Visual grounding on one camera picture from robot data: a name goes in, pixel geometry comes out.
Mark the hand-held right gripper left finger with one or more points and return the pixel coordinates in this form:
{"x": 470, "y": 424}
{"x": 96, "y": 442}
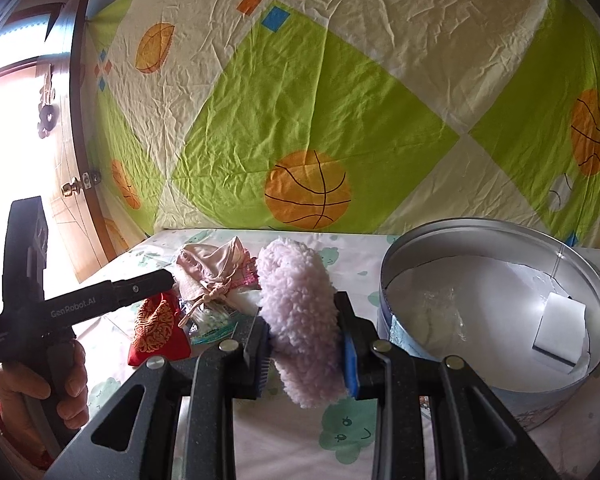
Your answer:
{"x": 261, "y": 357}

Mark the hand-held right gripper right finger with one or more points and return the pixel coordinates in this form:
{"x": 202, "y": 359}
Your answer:
{"x": 350, "y": 362}

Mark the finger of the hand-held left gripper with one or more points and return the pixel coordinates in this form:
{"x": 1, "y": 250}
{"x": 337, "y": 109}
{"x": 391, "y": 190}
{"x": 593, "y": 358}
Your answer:
{"x": 145, "y": 285}

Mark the red gold embroidered pouch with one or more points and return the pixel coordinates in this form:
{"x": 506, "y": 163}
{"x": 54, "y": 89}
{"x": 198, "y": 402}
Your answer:
{"x": 155, "y": 330}

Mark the fluffy pale pink plush item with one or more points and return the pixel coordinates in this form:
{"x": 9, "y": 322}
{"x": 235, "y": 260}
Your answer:
{"x": 295, "y": 310}

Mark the teal cotton swab packet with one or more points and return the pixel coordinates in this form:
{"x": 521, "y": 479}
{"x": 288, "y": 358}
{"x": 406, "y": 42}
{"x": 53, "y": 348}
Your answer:
{"x": 210, "y": 324}

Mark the white cloth with pink edge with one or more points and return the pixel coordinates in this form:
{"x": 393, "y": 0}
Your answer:
{"x": 246, "y": 285}

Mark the round metal tin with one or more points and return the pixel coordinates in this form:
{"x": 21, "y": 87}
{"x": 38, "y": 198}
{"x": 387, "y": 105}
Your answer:
{"x": 480, "y": 245}

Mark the person's left hand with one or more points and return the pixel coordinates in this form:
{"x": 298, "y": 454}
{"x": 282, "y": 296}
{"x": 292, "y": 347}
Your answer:
{"x": 15, "y": 390}

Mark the cloud print table cloth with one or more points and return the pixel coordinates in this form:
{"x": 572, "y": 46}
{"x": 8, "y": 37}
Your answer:
{"x": 145, "y": 260}

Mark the brass door knob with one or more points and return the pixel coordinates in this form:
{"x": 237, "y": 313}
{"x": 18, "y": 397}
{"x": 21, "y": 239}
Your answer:
{"x": 80, "y": 183}

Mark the wooden door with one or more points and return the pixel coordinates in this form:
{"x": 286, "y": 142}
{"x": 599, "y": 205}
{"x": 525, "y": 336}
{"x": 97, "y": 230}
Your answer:
{"x": 75, "y": 110}

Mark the hanging door ornament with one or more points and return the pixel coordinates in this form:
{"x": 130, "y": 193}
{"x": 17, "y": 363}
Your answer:
{"x": 46, "y": 115}

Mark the white folded card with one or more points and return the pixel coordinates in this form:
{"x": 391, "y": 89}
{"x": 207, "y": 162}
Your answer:
{"x": 560, "y": 325}

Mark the basketball print bed sheet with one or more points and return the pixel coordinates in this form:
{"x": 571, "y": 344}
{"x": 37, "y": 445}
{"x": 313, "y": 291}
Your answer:
{"x": 330, "y": 85}

